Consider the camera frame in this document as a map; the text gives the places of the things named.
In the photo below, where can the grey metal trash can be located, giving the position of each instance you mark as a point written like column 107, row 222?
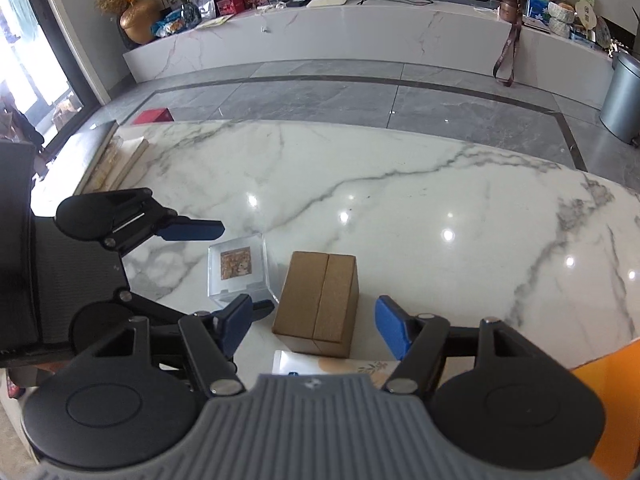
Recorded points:
column 622, row 95

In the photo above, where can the white printed packet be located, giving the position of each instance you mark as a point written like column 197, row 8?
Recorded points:
column 310, row 362

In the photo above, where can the red flat box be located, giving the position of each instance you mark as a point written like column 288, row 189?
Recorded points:
column 154, row 116

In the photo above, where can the black small device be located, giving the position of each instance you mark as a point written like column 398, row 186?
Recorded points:
column 297, row 2

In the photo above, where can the stack of wooden boards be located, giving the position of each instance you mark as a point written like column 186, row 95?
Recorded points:
column 125, row 160

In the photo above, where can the orange storage box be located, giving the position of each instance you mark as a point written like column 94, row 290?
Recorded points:
column 615, row 400

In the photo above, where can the round paper fan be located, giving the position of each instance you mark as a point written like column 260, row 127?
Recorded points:
column 586, row 15

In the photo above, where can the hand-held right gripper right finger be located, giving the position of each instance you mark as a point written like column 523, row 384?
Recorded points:
column 391, row 325

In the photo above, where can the gold vase with dried flowers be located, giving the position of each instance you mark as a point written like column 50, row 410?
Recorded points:
column 140, row 22

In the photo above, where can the red patterned gift box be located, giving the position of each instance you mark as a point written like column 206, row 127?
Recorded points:
column 257, row 0

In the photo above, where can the blue snack packet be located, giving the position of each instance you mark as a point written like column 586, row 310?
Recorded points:
column 170, row 24

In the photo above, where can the brown cardboard box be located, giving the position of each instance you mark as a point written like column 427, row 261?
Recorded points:
column 320, row 300

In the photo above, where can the paper booklet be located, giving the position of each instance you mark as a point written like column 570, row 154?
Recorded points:
column 216, row 21

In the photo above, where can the clear acrylic display box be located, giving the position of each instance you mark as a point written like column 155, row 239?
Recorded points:
column 235, row 265

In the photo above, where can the stack of round tins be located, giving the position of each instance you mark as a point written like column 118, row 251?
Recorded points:
column 560, row 17

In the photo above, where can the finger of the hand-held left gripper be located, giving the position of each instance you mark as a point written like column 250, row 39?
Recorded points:
column 263, row 308
column 195, row 230

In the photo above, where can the decorative plate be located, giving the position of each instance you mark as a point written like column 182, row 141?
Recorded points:
column 603, row 32

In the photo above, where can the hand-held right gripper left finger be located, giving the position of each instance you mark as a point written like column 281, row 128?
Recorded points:
column 235, row 320

